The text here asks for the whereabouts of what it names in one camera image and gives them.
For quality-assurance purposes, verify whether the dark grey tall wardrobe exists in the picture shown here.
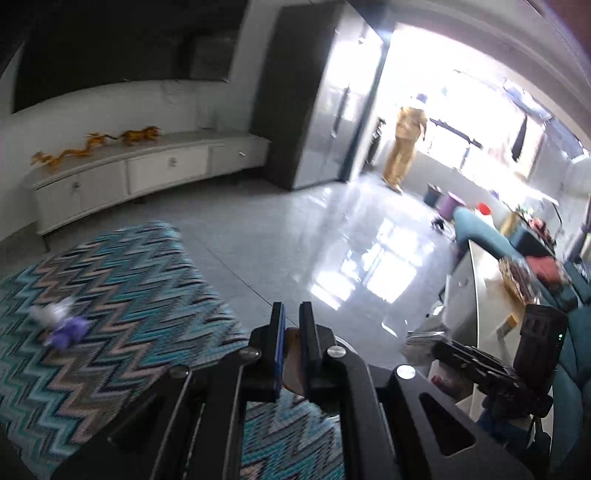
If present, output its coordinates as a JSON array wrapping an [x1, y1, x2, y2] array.
[[250, 1, 383, 190]]

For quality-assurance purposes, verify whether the golden tiger figurine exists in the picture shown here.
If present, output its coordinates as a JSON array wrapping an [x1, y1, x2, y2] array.
[[119, 126, 160, 146]]

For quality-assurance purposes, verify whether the brown round object under gripper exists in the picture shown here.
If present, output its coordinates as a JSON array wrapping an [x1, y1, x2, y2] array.
[[283, 327, 304, 397]]

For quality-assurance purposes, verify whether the person in yellow clothes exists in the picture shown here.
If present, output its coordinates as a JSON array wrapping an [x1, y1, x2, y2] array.
[[383, 93, 428, 194]]

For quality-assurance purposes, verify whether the white coffee table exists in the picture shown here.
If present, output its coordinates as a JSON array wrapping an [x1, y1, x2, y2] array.
[[440, 238, 532, 421]]

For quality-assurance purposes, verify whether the golden dragon figurine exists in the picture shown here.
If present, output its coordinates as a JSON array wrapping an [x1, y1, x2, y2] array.
[[31, 132, 119, 170]]

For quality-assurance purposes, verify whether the white low TV cabinet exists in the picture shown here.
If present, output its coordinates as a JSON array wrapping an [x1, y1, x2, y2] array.
[[28, 130, 270, 236]]

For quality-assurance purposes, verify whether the zigzag patterned teal rug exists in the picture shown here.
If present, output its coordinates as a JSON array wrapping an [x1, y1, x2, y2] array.
[[1, 222, 345, 479]]

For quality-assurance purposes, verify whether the teal sofa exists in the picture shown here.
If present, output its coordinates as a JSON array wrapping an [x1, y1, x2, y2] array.
[[454, 207, 590, 479]]

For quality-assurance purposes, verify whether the wall mounted black television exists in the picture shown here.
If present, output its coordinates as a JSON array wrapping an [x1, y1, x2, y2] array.
[[13, 1, 247, 112]]

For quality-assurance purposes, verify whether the purple trash bin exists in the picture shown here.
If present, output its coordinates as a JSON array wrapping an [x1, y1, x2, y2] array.
[[438, 191, 466, 221]]

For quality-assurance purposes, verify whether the dark grey bucket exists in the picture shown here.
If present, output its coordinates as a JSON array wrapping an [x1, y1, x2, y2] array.
[[423, 184, 443, 208]]

